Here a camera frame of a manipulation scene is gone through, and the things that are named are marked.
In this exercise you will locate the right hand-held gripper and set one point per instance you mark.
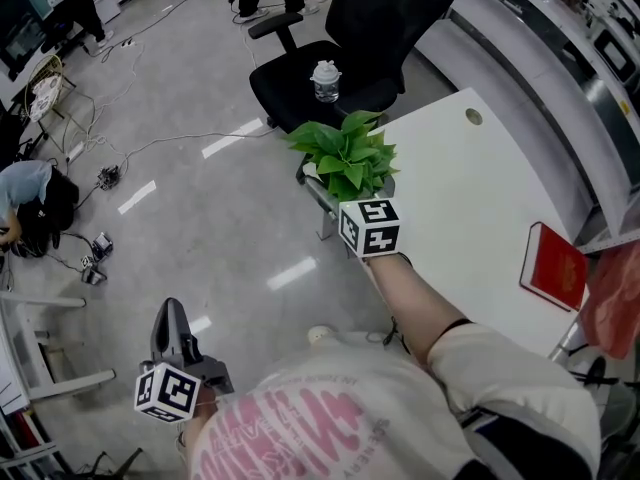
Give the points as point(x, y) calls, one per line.
point(370, 228)

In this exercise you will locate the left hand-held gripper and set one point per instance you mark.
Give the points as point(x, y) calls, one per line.
point(167, 393)

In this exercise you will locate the green potted plant white pot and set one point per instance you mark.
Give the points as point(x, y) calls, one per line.
point(345, 158)

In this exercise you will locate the person's left forearm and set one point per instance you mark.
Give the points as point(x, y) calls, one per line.
point(202, 415)

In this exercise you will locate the person's right forearm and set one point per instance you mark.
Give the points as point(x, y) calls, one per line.
point(415, 303)

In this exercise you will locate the black floor device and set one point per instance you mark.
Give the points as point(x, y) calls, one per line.
point(109, 177)
point(97, 253)

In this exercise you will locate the clear water bottle white lid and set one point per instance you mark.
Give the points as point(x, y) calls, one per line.
point(326, 83)

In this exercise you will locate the small white desk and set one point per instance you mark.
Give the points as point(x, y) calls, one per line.
point(45, 299)

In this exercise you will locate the black mesh office chair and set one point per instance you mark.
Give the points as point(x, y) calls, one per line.
point(380, 28)

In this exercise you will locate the person's white pink-print shirt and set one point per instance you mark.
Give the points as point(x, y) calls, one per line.
point(350, 418)

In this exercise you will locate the white power strip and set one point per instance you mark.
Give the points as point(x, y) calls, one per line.
point(75, 152)

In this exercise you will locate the white metal shelf rack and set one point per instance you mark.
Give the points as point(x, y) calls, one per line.
point(505, 43)

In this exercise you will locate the red hardcover book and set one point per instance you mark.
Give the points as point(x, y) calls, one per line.
point(557, 268)

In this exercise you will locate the pink fabric armchair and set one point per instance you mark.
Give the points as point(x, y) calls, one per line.
point(615, 298)

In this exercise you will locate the row of boxy shelf cases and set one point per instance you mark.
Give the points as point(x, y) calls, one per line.
point(612, 53)

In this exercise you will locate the large dark screen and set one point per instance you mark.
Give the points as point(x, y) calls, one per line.
point(20, 33)

